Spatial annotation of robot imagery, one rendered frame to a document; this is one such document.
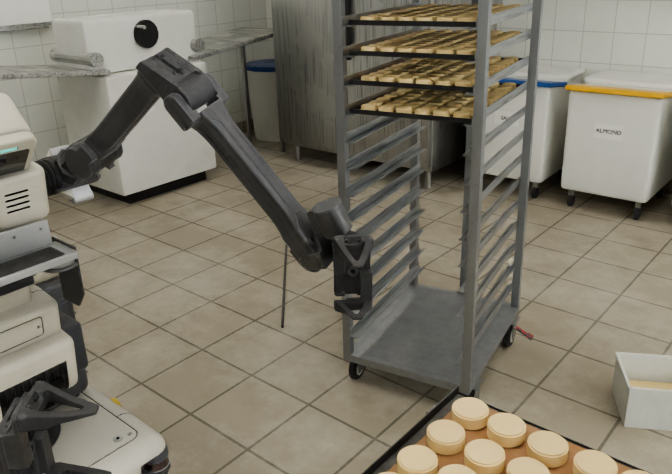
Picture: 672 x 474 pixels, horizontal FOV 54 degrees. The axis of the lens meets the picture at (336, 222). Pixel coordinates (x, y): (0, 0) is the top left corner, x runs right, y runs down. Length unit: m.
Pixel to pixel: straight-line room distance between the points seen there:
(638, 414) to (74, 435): 1.78
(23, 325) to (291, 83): 3.72
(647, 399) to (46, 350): 1.84
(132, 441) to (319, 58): 3.44
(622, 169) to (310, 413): 2.50
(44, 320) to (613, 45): 3.94
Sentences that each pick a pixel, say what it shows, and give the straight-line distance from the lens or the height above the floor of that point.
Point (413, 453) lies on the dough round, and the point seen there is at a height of 0.92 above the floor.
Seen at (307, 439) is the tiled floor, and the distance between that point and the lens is 2.35.
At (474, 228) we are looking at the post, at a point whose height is 0.72.
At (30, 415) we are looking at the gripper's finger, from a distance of 0.81.
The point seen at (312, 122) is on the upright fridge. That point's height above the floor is 0.36.
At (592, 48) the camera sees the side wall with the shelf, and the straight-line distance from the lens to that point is 4.85.
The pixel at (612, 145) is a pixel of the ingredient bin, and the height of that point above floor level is 0.44.
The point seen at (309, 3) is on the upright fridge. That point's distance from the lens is 4.90.
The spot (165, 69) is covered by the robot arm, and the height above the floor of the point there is 1.32.
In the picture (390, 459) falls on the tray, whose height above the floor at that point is 0.90.
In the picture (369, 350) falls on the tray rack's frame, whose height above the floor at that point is 0.15.
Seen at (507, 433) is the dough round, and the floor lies 0.92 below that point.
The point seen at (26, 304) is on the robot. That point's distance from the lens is 1.72.
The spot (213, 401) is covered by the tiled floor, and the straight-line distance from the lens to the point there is 2.57.
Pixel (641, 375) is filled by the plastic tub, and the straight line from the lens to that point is 2.68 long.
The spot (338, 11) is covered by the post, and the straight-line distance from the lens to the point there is 2.09.
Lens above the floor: 1.50
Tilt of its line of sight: 22 degrees down
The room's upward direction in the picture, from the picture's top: 2 degrees counter-clockwise
